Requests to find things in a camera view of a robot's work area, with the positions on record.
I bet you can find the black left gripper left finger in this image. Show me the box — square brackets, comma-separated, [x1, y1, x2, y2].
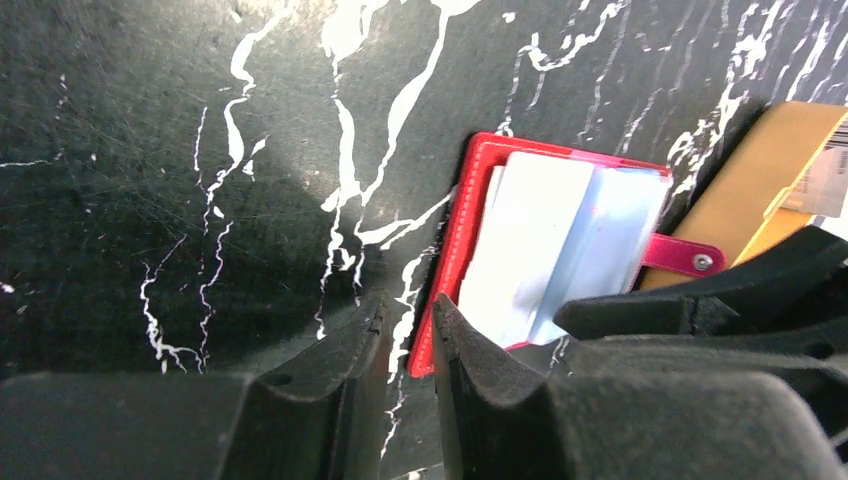
[1, 293, 391, 479]

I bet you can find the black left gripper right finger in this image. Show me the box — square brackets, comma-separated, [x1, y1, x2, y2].
[433, 296, 847, 479]

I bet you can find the red leather card holder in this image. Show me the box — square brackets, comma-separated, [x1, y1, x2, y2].
[430, 132, 726, 349]

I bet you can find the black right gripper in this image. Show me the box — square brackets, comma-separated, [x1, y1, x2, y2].
[554, 226, 847, 451]

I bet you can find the orange oval tray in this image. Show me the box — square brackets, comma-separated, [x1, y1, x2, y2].
[639, 101, 847, 290]

